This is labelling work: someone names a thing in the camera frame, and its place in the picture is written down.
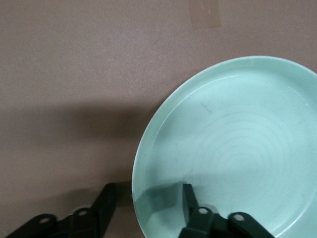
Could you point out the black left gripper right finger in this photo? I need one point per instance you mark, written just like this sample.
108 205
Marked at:
205 220

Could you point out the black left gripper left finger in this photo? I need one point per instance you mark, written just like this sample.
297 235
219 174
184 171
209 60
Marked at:
74 220

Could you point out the pale green plate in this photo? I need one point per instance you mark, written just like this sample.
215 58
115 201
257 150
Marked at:
235 138

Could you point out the brown tape patch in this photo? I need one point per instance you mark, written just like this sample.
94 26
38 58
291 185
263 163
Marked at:
205 15

